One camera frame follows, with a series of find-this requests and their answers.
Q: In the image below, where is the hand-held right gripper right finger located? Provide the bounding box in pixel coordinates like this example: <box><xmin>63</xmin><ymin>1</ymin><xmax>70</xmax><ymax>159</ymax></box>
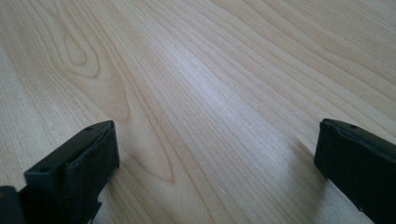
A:
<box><xmin>313</xmin><ymin>118</ymin><xmax>396</xmax><ymax>224</ymax></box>

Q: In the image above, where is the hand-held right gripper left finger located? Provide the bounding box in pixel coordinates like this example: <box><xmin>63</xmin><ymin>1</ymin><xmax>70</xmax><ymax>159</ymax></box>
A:
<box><xmin>18</xmin><ymin>120</ymin><xmax>121</xmax><ymax>224</ymax></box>

